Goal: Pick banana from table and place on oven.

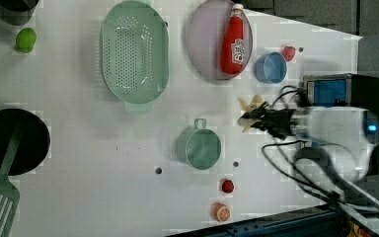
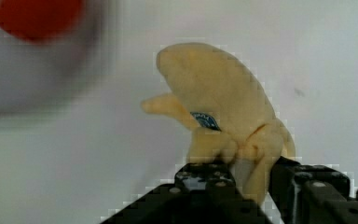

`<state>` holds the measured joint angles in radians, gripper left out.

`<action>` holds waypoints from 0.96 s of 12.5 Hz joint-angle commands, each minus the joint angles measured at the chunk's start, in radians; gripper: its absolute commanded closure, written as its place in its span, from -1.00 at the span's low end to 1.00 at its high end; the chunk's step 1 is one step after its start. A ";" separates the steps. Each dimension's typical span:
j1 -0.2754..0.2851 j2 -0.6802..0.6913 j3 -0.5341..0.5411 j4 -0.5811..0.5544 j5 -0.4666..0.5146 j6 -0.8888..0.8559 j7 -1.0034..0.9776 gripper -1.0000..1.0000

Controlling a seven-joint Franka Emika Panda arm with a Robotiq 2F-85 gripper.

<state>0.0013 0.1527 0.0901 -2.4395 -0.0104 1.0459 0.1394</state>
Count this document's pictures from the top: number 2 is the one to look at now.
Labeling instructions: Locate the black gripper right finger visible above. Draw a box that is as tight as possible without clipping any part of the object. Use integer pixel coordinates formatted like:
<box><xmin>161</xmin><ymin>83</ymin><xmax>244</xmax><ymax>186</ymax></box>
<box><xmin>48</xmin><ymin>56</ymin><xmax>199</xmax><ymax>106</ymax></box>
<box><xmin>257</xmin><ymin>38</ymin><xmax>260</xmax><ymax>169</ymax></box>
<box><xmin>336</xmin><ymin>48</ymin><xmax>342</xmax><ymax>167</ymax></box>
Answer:
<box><xmin>268</xmin><ymin>157</ymin><xmax>358</xmax><ymax>224</ymax></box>

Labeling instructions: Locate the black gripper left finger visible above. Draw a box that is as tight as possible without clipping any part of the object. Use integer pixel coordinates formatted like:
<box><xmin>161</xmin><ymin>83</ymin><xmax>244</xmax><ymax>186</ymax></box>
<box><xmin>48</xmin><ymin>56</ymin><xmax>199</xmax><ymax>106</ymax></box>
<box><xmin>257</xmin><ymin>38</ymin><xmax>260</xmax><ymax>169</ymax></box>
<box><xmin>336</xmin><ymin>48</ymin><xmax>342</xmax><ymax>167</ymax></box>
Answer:
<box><xmin>101</xmin><ymin>161</ymin><xmax>272</xmax><ymax>224</ymax></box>

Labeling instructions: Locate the yellow peeled toy banana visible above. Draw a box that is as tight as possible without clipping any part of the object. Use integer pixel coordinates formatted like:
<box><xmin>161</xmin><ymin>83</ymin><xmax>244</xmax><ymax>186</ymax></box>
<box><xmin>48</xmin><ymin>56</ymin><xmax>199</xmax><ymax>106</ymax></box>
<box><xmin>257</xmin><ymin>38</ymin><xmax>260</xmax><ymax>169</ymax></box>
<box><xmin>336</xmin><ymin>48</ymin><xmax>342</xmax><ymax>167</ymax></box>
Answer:
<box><xmin>142</xmin><ymin>43</ymin><xmax>296</xmax><ymax>204</ymax></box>

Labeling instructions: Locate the grey round plate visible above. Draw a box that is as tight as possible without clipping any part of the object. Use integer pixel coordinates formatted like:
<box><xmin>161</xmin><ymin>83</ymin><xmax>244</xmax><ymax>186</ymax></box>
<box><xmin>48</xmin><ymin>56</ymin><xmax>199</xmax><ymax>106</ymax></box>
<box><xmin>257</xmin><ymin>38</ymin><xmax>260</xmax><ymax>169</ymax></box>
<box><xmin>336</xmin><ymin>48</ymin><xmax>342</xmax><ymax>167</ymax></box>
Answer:
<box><xmin>0</xmin><ymin>0</ymin><xmax>117</xmax><ymax>117</ymax></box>

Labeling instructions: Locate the red ketchup bottle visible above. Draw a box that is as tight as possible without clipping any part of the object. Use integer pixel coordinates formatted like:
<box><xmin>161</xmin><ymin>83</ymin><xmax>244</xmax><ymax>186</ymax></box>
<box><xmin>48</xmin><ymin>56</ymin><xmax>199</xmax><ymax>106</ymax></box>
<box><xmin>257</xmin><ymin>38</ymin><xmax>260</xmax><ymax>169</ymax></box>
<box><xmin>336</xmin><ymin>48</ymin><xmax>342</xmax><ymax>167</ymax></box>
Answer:
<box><xmin>0</xmin><ymin>0</ymin><xmax>85</xmax><ymax>43</ymax></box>

